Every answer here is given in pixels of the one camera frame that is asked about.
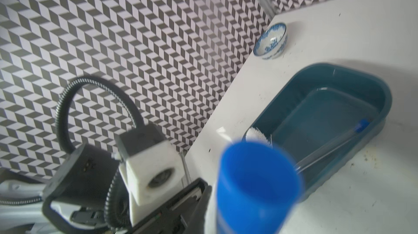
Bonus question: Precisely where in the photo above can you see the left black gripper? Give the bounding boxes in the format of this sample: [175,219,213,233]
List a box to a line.
[127,178,212,234]

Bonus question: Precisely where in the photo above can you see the test tube blue cap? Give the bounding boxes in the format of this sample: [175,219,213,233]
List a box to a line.
[215,141,304,234]
[293,118,371,174]

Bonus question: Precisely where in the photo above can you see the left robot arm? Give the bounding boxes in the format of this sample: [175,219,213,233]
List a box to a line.
[1,141,212,234]

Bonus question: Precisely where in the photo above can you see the teal plastic tray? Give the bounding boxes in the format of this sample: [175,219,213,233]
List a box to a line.
[252,63,393,199]

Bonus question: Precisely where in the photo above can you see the blue white ceramic bowl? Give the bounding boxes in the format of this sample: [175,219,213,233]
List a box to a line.
[253,23,288,60]

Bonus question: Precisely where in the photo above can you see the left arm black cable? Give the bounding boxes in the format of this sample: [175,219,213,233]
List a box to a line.
[54,75,146,231]

